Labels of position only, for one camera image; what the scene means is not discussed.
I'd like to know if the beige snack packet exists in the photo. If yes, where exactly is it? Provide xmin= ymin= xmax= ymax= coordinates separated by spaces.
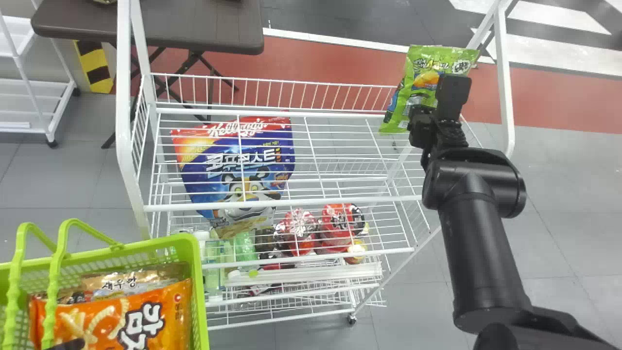
xmin=45 ymin=269 xmax=189 ymax=306

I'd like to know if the yellow black striped post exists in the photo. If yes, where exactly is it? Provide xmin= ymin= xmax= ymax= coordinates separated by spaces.
xmin=72 ymin=40 xmax=114 ymax=94

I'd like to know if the dark side table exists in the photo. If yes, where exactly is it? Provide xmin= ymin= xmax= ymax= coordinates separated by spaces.
xmin=31 ymin=0 xmax=266 ymax=149

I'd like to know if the green snack packet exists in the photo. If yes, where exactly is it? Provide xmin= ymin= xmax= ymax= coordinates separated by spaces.
xmin=379 ymin=45 xmax=481 ymax=134

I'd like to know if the white shelf trolley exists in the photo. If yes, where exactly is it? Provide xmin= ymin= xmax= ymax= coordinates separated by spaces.
xmin=0 ymin=0 xmax=81 ymax=149

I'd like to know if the red noodle cup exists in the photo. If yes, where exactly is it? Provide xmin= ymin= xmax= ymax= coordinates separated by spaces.
xmin=274 ymin=209 xmax=320 ymax=258
xmin=320 ymin=203 xmax=368 ymax=255

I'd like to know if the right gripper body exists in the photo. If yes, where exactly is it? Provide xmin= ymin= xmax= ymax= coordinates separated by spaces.
xmin=407 ymin=105 xmax=437 ymax=149

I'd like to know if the white wire rack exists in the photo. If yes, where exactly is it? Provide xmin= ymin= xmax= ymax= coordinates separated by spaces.
xmin=115 ymin=0 xmax=516 ymax=332

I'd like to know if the green bottle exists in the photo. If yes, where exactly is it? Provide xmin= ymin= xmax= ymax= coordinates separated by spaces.
xmin=194 ymin=231 xmax=225 ymax=303
xmin=234 ymin=231 xmax=258 ymax=266

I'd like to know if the blue cereal bag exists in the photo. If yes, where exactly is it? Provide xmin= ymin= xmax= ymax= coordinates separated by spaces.
xmin=170 ymin=116 xmax=296 ymax=239

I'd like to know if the green basket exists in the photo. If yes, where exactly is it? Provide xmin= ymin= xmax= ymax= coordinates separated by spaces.
xmin=0 ymin=218 xmax=211 ymax=350

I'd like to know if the orange snack packet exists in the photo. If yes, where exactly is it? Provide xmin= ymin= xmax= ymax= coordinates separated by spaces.
xmin=28 ymin=278 xmax=194 ymax=350

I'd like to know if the yellow can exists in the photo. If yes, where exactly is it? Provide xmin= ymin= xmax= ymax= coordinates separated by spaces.
xmin=342 ymin=240 xmax=368 ymax=265

